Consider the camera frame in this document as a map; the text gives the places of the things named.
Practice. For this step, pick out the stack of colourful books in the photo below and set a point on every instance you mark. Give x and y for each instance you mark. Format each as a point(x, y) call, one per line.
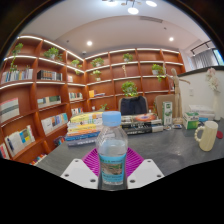
point(81, 128)

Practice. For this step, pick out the black ceiling track rail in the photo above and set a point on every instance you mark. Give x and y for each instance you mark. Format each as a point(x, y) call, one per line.
point(201, 46)

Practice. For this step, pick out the wooden wall shelf unit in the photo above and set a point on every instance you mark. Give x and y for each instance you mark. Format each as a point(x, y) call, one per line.
point(30, 90)

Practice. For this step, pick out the grey window curtain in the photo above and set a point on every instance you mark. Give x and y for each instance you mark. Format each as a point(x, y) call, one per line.
point(205, 60)

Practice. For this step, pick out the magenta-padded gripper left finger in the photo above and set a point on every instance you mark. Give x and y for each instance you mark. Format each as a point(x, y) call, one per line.
point(78, 173)

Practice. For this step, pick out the ceiling air vent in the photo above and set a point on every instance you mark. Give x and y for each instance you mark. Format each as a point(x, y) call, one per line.
point(150, 19)

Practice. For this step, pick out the dark office chair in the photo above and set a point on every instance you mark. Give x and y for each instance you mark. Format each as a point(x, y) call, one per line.
point(133, 106)

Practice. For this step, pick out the tall green white carton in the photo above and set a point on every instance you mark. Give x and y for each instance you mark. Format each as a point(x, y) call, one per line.
point(167, 114)

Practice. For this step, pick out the round-bulb ceiling chandelier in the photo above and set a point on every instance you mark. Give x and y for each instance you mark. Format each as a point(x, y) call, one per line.
point(133, 10)

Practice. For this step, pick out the window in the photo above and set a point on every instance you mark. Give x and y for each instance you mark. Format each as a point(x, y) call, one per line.
point(219, 57)

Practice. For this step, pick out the cream ceramic mug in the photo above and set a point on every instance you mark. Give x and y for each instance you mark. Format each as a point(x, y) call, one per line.
point(209, 136)

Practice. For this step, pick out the flat round red coaster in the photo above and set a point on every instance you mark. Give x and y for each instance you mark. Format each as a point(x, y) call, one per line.
point(220, 135)

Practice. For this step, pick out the wooden artist mannequin figure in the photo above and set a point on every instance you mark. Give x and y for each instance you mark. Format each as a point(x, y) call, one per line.
point(176, 90)

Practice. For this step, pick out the recessed ceiling spotlight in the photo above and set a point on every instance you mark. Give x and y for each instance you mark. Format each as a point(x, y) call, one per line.
point(89, 43)
point(171, 39)

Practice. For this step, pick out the white vase with flowers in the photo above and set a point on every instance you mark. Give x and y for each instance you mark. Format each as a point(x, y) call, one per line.
point(216, 108)

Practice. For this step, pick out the tan chair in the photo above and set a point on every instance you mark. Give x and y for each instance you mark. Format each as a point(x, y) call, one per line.
point(160, 103)

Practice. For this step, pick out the clear blue-capped water bottle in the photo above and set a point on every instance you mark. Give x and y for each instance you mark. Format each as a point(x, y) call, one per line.
point(112, 153)

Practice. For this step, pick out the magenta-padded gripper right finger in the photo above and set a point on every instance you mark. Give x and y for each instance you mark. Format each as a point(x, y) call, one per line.
point(146, 173)

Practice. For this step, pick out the white wall outlet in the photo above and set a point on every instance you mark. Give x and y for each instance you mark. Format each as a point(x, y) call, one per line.
point(191, 92)

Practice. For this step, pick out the stack of dark books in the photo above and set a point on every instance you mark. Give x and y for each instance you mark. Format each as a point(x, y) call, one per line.
point(143, 125)

